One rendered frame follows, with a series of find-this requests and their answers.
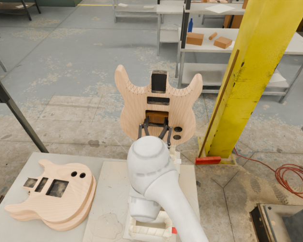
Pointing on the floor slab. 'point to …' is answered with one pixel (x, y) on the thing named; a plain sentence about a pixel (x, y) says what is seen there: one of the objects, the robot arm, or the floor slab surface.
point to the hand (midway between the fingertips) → (156, 119)
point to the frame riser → (259, 224)
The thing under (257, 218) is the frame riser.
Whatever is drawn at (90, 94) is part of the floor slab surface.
